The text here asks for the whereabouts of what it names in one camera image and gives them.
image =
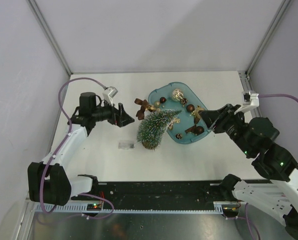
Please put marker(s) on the small green christmas tree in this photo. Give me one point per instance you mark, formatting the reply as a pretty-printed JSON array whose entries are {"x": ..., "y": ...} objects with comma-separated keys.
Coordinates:
[{"x": 152, "y": 128}]

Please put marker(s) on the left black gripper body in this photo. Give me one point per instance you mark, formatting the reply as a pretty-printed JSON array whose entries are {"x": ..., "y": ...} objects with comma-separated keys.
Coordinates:
[{"x": 104, "y": 113}]

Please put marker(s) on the small gold bauble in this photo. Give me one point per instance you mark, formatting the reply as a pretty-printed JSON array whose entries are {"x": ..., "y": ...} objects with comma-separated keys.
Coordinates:
[{"x": 157, "y": 103}]

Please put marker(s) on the small frosted pine cone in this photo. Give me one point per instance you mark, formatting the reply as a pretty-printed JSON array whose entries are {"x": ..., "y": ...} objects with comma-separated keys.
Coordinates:
[{"x": 179, "y": 136}]

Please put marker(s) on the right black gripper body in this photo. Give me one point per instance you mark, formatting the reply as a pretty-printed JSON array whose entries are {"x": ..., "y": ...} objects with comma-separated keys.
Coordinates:
[{"x": 232, "y": 126}]

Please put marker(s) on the brown matte bauble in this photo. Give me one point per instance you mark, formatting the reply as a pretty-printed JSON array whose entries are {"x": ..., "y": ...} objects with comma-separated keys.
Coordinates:
[{"x": 190, "y": 108}]

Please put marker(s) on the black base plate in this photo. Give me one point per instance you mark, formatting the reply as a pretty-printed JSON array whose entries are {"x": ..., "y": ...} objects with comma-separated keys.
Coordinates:
[{"x": 166, "y": 196}]

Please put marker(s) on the clear battery box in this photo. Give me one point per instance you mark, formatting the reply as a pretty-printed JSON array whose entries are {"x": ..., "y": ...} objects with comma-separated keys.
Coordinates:
[{"x": 124, "y": 145}]

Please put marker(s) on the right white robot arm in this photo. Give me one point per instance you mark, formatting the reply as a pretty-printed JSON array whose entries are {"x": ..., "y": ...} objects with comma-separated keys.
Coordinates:
[{"x": 279, "y": 197}]

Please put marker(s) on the teal plastic tray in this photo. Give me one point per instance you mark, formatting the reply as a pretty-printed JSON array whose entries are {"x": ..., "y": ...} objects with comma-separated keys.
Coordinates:
[{"x": 186, "y": 118}]

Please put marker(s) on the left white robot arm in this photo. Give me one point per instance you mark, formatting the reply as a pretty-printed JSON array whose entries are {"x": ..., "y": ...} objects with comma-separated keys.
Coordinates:
[{"x": 48, "y": 181}]

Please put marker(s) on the brown ribbon bow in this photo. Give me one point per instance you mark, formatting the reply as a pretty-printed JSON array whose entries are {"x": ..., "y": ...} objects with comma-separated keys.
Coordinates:
[{"x": 191, "y": 129}]

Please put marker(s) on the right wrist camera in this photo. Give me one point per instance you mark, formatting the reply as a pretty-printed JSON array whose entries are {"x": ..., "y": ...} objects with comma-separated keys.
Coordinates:
[{"x": 251, "y": 102}]

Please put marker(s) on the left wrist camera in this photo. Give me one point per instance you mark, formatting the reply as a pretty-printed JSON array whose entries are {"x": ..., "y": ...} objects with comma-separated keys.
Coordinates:
[{"x": 108, "y": 94}]

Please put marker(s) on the large silver gold bauble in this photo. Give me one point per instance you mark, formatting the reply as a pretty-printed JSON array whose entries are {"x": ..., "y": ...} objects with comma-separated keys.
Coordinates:
[{"x": 177, "y": 95}]

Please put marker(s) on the brown ribbon bow garland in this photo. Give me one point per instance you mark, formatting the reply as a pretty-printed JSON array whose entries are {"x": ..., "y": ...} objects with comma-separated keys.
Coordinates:
[{"x": 144, "y": 106}]

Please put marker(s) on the small dark red bauble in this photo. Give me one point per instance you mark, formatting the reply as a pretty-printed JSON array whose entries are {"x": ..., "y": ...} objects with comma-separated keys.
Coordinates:
[{"x": 162, "y": 100}]

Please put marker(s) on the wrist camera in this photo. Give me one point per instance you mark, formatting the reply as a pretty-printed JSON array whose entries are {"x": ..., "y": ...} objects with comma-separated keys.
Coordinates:
[
  {"x": 108, "y": 94},
  {"x": 251, "y": 102}
]

